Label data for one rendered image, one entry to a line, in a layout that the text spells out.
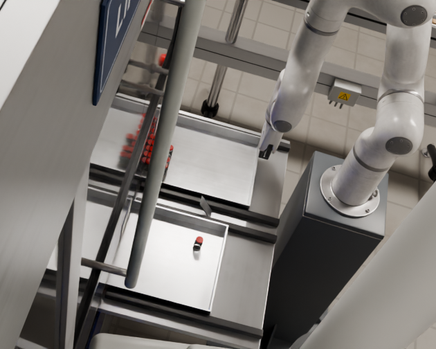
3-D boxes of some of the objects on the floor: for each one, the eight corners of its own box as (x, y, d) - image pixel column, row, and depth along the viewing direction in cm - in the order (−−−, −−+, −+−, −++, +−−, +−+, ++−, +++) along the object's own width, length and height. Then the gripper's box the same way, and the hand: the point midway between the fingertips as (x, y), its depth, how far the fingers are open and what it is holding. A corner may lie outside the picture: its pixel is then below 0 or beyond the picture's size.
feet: (187, 159, 303) (192, 140, 292) (207, 86, 334) (212, 66, 323) (203, 164, 304) (209, 145, 293) (221, 91, 335) (228, 71, 324)
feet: (420, 224, 310) (434, 208, 299) (419, 147, 341) (431, 129, 330) (436, 229, 310) (450, 213, 299) (433, 151, 341) (446, 133, 330)
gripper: (290, 139, 176) (272, 179, 190) (295, 100, 185) (278, 141, 199) (263, 132, 175) (247, 172, 190) (270, 93, 185) (254, 135, 199)
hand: (264, 152), depth 193 cm, fingers closed, pressing on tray
